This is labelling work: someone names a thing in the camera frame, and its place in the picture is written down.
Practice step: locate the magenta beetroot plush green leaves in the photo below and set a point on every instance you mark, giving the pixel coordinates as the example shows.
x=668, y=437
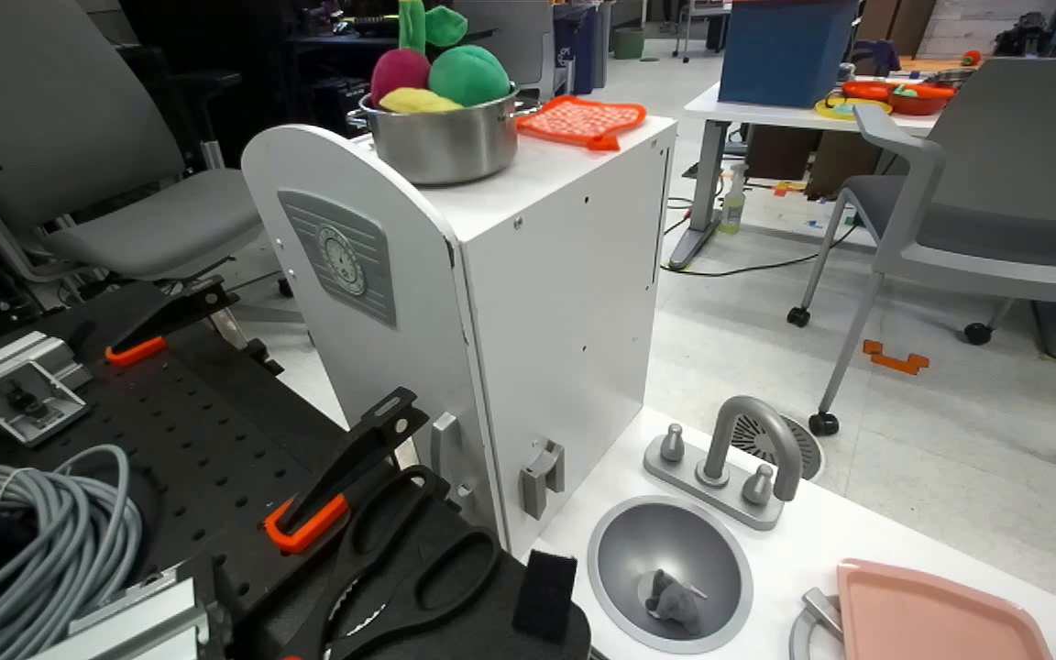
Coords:
x=397, y=70

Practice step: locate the steel pot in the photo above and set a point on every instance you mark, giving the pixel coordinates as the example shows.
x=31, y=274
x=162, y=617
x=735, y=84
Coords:
x=450, y=144

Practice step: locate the yellow plush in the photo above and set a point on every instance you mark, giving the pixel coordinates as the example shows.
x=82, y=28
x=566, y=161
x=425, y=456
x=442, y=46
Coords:
x=420, y=105

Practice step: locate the grey toy sink basin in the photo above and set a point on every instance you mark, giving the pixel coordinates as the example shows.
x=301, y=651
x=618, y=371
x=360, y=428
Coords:
x=668, y=550

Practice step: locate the round green plush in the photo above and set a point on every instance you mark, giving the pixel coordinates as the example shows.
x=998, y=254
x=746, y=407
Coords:
x=472, y=76

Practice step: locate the white toy kitchen unit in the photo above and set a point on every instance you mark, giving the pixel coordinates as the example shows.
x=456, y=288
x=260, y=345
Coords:
x=552, y=318

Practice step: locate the grey toy faucet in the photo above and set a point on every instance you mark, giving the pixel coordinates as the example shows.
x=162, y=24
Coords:
x=749, y=428

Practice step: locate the white spray bottle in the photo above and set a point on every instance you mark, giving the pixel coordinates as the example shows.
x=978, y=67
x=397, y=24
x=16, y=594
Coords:
x=735, y=197

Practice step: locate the black block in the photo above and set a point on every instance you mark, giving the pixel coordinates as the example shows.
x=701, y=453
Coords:
x=546, y=594

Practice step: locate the small grey object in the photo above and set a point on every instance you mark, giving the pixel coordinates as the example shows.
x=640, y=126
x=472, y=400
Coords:
x=678, y=600

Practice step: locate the white desk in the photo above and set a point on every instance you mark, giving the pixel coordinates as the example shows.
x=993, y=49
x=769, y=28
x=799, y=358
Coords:
x=749, y=111

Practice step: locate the blue storage bin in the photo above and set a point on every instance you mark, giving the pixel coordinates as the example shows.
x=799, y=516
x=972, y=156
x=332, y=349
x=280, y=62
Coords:
x=788, y=49

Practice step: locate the grey toy stove burner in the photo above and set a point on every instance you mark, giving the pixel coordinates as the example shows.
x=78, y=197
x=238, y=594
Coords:
x=812, y=624

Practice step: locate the grey padded office chair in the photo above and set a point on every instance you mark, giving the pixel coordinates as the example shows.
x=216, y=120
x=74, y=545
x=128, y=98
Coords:
x=128, y=205

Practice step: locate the orange toy tray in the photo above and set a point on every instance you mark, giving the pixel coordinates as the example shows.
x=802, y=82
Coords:
x=900, y=93

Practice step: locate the grey plastic wheeled chair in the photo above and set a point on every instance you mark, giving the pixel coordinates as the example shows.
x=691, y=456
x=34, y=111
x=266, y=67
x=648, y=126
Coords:
x=993, y=205

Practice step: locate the pink plastic tray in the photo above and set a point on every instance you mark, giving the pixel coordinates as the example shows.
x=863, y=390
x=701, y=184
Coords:
x=918, y=617

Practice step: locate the aluminium extrusion rail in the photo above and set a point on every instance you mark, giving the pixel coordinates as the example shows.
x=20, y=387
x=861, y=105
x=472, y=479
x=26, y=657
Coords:
x=128, y=617
x=2, y=390

